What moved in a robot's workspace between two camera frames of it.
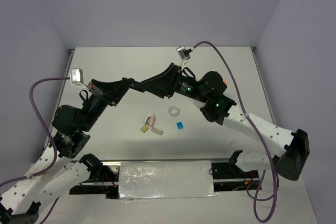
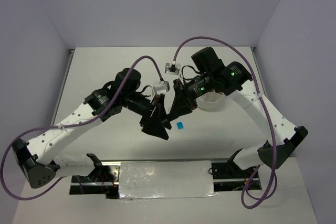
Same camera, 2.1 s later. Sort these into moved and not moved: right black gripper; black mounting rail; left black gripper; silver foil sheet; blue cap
Moved: right black gripper; left black gripper
Not moved: blue cap; black mounting rail; silver foil sheet
